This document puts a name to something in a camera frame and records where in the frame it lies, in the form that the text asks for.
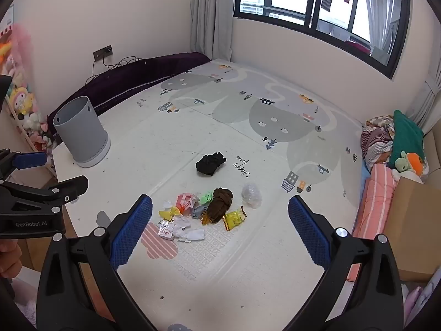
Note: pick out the green and orange plush toy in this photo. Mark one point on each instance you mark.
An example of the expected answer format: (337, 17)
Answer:
(408, 162)

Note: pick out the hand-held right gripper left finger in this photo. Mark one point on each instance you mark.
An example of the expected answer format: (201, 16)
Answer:
(132, 231)

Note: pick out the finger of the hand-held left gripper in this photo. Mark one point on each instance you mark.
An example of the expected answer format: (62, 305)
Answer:
(69, 186)
(31, 160)

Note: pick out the white and red packet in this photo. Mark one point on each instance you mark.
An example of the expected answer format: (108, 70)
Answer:
(165, 231)

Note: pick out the grey round bin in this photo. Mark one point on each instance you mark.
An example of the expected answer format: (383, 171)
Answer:
(81, 131)

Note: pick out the striped blanket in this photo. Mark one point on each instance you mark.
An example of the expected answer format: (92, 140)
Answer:
(375, 141)

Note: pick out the clear plastic bag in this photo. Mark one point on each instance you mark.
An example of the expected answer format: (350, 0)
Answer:
(251, 194)

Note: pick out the black cloth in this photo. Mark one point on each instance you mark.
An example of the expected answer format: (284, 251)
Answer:
(210, 163)

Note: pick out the small white wrapper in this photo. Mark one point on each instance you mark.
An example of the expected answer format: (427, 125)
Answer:
(168, 204)

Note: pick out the blue-grey cloth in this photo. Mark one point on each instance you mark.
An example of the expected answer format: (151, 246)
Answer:
(199, 210)

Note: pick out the yellow bow wrapper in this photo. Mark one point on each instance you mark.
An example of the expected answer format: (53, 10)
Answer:
(170, 212)

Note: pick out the beige headboard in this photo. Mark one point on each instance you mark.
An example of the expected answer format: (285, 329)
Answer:
(434, 158)

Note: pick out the brown cloth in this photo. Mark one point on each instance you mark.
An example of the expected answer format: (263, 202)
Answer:
(218, 205)

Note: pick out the yellow snack packet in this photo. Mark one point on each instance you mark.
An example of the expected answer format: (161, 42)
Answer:
(234, 219)

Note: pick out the lilac cloth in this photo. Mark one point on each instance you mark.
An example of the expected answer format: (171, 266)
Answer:
(418, 303)

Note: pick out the pink striped quilt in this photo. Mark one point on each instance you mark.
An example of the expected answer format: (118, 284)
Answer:
(375, 207)

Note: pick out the green cloth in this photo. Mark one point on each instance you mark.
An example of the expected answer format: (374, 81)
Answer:
(206, 198)

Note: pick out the green towel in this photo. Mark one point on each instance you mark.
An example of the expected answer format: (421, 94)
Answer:
(406, 134)

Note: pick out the white tissue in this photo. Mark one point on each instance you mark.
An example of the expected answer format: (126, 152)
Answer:
(181, 222)
(193, 236)

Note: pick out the person's left hand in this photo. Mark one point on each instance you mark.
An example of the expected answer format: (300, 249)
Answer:
(8, 258)

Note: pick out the shelf of plush toys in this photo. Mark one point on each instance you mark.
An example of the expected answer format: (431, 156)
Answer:
(20, 100)

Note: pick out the pink checkered packet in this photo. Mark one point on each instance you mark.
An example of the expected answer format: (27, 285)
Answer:
(184, 201)

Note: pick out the purple blanket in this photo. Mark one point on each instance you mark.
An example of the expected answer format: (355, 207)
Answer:
(137, 72)

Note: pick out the dark wall socket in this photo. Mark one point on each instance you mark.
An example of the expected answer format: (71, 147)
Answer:
(102, 53)

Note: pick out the black framed window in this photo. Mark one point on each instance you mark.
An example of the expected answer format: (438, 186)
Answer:
(310, 24)

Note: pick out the grey curtain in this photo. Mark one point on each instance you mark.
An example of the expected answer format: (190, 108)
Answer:
(210, 13)
(432, 93)

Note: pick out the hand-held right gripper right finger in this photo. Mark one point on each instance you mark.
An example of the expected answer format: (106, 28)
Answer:
(308, 231)

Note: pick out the cardboard box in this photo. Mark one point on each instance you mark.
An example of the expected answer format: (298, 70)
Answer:
(417, 224)

